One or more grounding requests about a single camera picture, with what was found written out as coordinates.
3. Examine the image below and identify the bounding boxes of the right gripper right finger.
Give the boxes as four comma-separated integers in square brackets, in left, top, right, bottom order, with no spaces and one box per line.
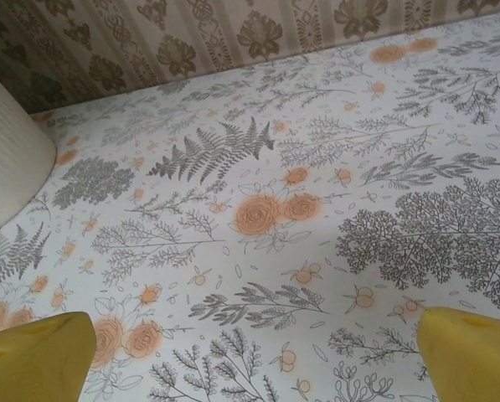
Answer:
[416,305,500,402]

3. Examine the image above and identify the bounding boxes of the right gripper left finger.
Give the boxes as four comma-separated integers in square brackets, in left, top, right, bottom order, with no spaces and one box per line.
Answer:
[0,312,96,402]

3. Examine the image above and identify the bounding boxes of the white plastic waste bin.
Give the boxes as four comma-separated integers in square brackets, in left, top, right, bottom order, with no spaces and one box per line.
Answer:
[0,62,58,240]

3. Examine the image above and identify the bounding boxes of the floral patterned table cover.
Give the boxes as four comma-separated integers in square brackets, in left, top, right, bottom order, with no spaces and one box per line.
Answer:
[0,31,500,402]

